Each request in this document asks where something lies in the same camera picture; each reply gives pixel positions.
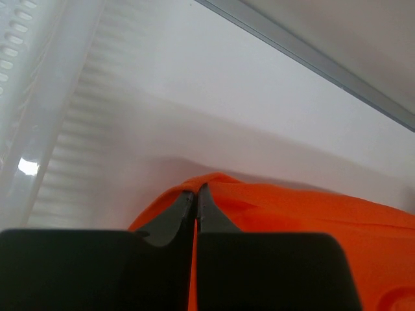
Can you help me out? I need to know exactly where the white plastic basket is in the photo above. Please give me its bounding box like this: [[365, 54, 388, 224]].
[[1, 1, 143, 229]]

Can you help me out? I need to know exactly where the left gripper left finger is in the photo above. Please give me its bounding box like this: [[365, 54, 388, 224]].
[[1, 191, 196, 310]]

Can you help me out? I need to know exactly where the orange t shirt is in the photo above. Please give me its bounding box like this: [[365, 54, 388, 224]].
[[128, 172, 415, 311]]

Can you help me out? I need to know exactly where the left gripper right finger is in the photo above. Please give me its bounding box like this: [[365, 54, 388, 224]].
[[196, 185, 362, 310]]

